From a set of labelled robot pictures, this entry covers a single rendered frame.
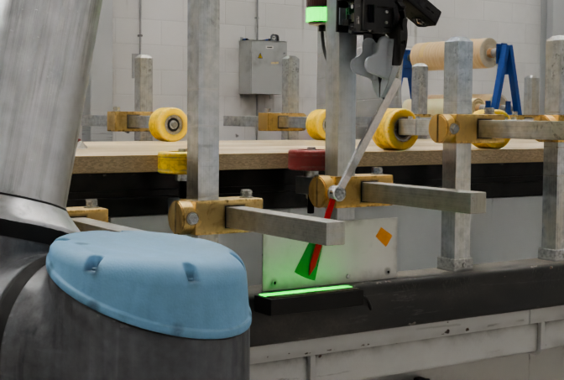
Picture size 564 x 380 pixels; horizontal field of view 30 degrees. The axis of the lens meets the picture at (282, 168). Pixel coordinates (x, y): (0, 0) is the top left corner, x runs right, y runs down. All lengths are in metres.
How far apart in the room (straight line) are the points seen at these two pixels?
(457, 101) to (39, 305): 1.15
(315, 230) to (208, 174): 0.24
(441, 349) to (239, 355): 1.13
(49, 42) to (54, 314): 0.25
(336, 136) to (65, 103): 0.82
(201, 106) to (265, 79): 8.42
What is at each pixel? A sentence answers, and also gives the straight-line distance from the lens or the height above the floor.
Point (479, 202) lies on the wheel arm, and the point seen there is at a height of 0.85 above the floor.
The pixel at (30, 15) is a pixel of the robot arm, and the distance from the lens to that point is 0.90.
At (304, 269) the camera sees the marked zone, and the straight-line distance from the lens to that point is 1.63.
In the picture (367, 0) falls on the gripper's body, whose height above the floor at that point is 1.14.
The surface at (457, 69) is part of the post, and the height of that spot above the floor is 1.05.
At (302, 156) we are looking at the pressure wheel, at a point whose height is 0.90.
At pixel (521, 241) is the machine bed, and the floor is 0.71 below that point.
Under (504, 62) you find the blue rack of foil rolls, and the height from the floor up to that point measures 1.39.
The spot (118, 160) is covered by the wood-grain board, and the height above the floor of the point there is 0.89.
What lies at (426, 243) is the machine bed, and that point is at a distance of 2.08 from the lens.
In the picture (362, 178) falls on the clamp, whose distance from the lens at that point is 1.68.
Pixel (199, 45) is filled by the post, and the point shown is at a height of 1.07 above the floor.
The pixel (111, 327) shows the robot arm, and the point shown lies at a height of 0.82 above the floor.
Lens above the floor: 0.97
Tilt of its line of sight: 3 degrees down
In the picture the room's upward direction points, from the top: straight up
